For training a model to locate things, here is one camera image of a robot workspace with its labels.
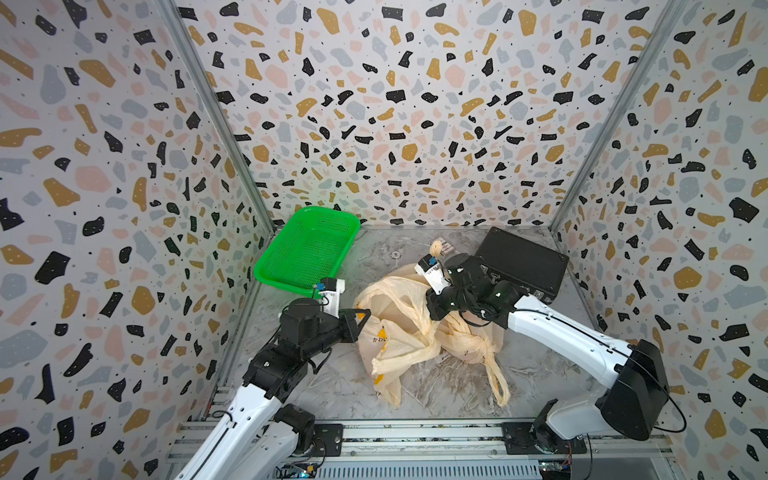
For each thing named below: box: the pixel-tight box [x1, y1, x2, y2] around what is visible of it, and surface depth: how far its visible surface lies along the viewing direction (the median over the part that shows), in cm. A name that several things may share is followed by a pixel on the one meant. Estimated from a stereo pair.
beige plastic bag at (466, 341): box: [436, 312, 510, 408], surface depth 78 cm
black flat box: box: [474, 227, 570, 304], surface depth 106 cm
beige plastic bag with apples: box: [354, 263, 441, 407], surface depth 71 cm
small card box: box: [440, 240, 455, 256], surface depth 116 cm
